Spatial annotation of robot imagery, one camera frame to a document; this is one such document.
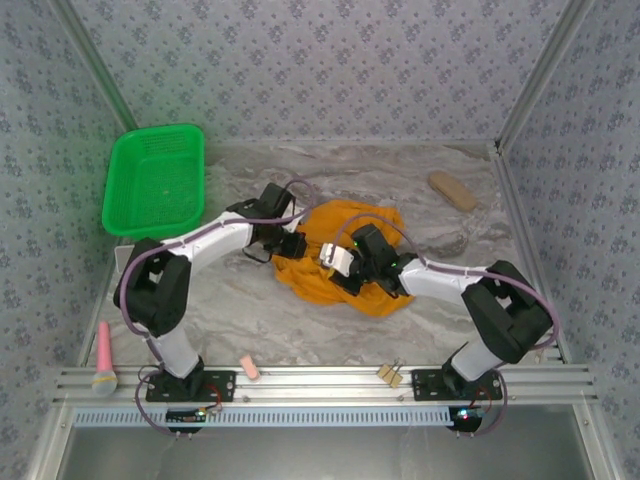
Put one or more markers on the orange t-shirt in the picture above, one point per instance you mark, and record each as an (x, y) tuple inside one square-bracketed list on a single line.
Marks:
[(325, 220)]

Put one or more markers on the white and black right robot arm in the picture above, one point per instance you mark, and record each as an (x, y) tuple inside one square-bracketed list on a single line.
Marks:
[(440, 285)]

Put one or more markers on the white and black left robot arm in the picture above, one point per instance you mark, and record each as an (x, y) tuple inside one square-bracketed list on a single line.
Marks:
[(210, 240)]

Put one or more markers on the tan burlap glasses case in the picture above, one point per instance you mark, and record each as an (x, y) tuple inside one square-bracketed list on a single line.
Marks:
[(452, 192)]

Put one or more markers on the green plastic basket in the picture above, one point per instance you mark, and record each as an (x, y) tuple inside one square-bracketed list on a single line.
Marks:
[(155, 185)]

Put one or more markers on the gold binder clip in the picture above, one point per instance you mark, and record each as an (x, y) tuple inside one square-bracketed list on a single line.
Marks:
[(390, 375)]

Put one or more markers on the small white rectangular card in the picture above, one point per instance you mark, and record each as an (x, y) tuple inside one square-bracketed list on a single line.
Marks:
[(121, 257)]

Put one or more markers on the pink toy microphone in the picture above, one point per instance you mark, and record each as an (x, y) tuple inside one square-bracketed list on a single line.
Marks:
[(104, 350)]

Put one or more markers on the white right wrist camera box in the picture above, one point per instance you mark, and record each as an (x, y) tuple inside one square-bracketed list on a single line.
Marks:
[(337, 257)]

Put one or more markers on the aluminium mounting rail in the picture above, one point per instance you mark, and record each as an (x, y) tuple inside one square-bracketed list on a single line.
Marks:
[(320, 385)]

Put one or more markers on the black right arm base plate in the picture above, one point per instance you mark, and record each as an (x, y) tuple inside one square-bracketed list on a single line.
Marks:
[(425, 385)]

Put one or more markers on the aluminium table edge rail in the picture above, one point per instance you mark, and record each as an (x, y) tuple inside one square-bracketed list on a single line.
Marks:
[(514, 200), (87, 345)]

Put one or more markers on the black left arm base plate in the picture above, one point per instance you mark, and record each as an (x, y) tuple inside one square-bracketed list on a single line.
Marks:
[(220, 387)]

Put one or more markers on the aluminium frame post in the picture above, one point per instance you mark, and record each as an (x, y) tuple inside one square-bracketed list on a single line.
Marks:
[(95, 65), (549, 65)]

